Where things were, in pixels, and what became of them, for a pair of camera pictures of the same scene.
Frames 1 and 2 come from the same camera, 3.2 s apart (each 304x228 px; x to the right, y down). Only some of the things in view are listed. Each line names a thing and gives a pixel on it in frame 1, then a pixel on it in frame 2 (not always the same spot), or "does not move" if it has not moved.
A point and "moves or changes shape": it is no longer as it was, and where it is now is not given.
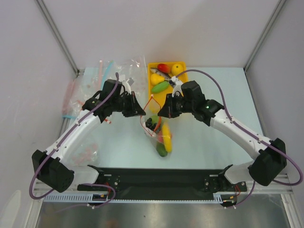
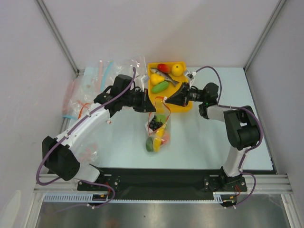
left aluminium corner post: x=46 y=14 does not move
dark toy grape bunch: x=149 y=124 → x=154 y=125
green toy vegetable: x=160 y=87 does not move
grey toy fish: x=167 y=76 does not move
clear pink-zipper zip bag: x=71 y=105 does not move
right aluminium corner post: x=263 y=35 does not move
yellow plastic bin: x=156 y=100 does not move
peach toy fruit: x=160 y=137 → x=166 y=139
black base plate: x=162 y=180 does not move
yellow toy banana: x=167 y=137 → x=159 y=134
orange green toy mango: x=161 y=149 → x=149 y=144
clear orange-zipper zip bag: x=154 y=125 moves or changes shape
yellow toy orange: x=176 y=68 does not move
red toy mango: x=164 y=68 does not move
